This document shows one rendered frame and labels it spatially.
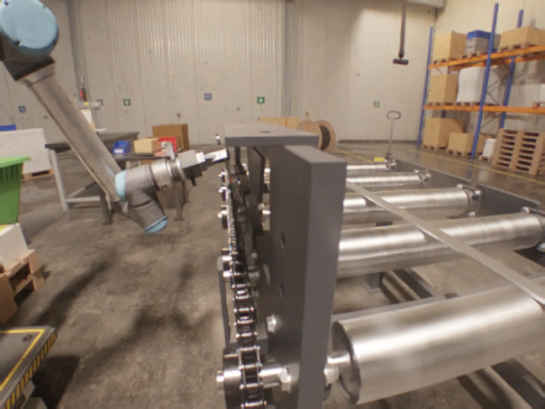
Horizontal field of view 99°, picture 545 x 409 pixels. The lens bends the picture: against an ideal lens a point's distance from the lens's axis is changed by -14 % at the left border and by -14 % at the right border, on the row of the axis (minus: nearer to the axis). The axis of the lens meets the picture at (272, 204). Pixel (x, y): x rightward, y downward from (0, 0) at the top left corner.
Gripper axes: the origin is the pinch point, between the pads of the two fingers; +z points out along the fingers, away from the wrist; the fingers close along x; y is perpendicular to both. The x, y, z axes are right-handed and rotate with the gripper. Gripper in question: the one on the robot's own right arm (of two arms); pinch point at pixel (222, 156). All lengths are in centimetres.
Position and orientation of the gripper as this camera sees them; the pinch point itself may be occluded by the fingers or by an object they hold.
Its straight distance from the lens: 88.3
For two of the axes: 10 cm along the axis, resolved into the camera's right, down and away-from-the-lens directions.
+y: 3.4, 9.3, -1.2
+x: 1.5, -1.8, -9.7
